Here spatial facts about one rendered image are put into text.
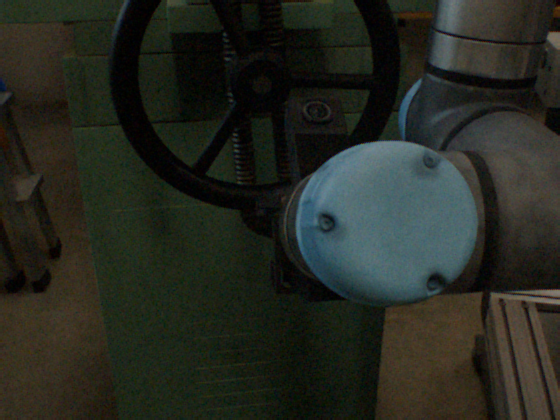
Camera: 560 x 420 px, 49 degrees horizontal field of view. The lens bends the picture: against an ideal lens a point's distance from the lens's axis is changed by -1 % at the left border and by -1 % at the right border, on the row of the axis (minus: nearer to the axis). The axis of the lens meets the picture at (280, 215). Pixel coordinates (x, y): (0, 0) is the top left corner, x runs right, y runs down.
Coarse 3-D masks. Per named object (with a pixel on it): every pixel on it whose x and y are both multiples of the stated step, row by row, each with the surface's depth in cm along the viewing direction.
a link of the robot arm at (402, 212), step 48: (384, 144) 27; (336, 192) 27; (384, 192) 27; (432, 192) 27; (480, 192) 29; (288, 240) 37; (336, 240) 26; (384, 240) 26; (432, 240) 27; (480, 240) 29; (336, 288) 30; (384, 288) 27; (432, 288) 27
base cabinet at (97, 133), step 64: (192, 128) 81; (256, 128) 82; (384, 128) 85; (128, 192) 84; (128, 256) 88; (192, 256) 90; (256, 256) 91; (128, 320) 93; (192, 320) 95; (256, 320) 96; (320, 320) 98; (128, 384) 99; (192, 384) 100; (256, 384) 102; (320, 384) 105
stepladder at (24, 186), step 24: (0, 96) 162; (0, 120) 166; (0, 144) 173; (0, 168) 157; (24, 168) 173; (0, 192) 157; (24, 192) 166; (0, 216) 165; (24, 216) 166; (48, 216) 186; (0, 240) 164; (24, 240) 164; (48, 240) 184
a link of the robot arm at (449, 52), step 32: (448, 0) 39; (480, 0) 37; (512, 0) 37; (544, 0) 37; (448, 32) 39; (480, 32) 38; (512, 32) 37; (544, 32) 39; (448, 64) 40; (480, 64) 39; (512, 64) 38; (416, 96) 46; (448, 96) 40; (480, 96) 39; (512, 96) 39; (416, 128) 44; (448, 128) 40
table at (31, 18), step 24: (0, 0) 71; (24, 0) 71; (48, 0) 71; (72, 0) 72; (96, 0) 72; (120, 0) 73; (168, 0) 68; (336, 0) 76; (408, 0) 78; (432, 0) 78; (0, 24) 72; (168, 24) 66; (192, 24) 66; (216, 24) 66; (288, 24) 68; (312, 24) 68
